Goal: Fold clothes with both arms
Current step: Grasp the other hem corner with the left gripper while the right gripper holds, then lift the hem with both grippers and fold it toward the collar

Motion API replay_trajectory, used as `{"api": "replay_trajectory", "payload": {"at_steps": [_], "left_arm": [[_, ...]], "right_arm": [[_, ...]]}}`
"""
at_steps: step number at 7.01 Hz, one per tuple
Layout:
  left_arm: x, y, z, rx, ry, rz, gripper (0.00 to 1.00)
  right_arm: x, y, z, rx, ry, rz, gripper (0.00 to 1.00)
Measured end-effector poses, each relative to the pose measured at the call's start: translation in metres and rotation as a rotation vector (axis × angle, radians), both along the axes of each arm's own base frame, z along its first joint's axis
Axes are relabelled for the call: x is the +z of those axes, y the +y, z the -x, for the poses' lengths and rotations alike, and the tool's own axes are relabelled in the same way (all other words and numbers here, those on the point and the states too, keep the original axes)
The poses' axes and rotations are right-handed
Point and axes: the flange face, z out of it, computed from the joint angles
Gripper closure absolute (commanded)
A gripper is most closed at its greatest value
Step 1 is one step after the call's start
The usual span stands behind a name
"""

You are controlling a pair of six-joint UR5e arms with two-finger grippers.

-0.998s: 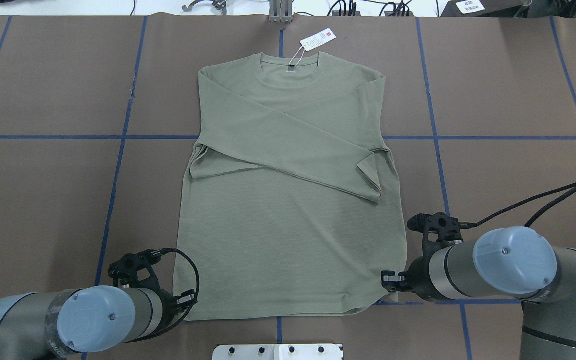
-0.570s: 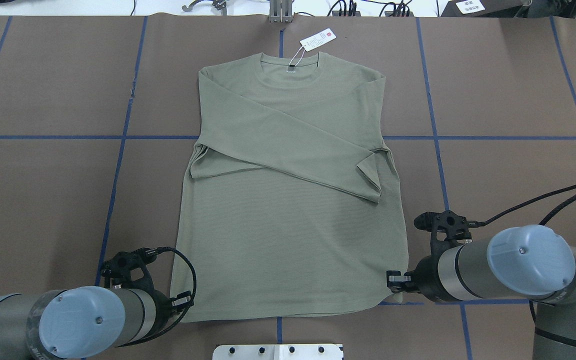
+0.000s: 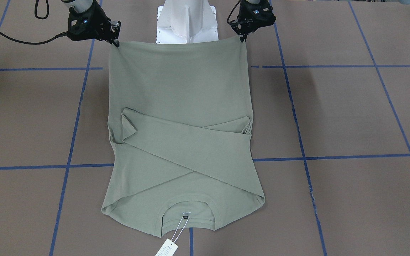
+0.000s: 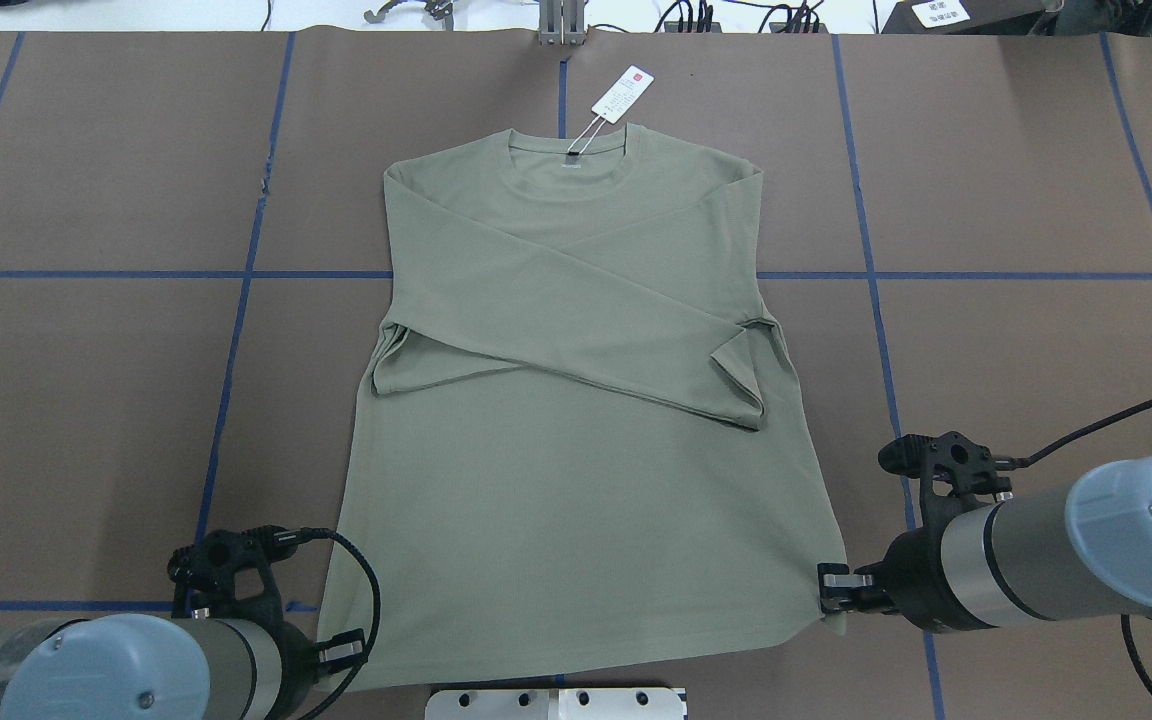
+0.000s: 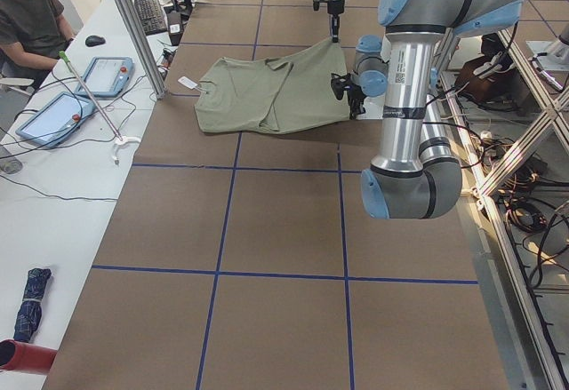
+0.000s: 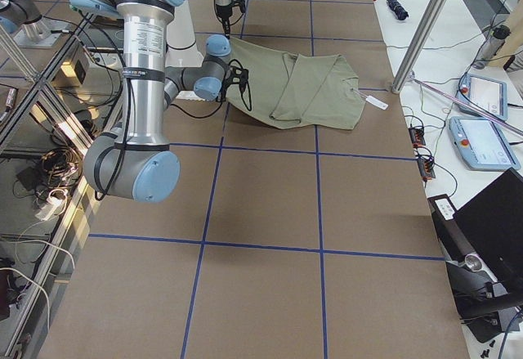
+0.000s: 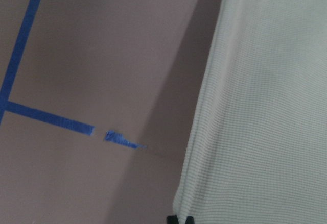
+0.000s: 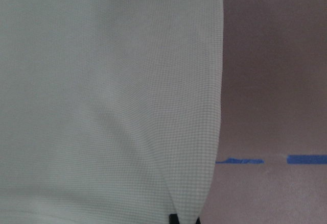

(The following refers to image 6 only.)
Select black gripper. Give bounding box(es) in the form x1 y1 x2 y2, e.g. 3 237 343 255
215 0 245 39
218 66 249 104

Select olive green long-sleeve shirt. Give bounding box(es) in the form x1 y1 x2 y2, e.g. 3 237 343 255
227 38 364 130

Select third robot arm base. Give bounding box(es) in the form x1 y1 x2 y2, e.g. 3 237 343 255
1 0 69 48

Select white paper hang tag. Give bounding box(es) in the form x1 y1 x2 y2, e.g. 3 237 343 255
365 95 388 110

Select dark blue rolled cloth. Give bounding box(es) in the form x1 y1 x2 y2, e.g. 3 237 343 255
387 0 409 21

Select orange black connector module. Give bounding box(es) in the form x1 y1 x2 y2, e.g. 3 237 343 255
409 127 426 148

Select near teach pendant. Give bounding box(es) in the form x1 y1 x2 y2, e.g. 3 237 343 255
449 116 521 172

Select teach pendant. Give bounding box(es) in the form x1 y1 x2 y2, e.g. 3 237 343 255
456 74 507 121
449 116 521 172

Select far teach pendant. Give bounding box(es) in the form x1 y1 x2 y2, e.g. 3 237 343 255
456 74 507 121

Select grey water bottle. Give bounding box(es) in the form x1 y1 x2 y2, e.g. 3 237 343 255
472 25 511 70

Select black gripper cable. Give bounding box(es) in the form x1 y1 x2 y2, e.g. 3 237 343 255
169 59 253 115

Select tangled floor cables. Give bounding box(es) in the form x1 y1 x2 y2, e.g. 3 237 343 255
11 146 89 213

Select aluminium frame post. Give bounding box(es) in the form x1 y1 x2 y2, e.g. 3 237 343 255
391 0 447 94

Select black camera stand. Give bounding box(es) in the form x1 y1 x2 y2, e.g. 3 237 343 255
445 262 522 343

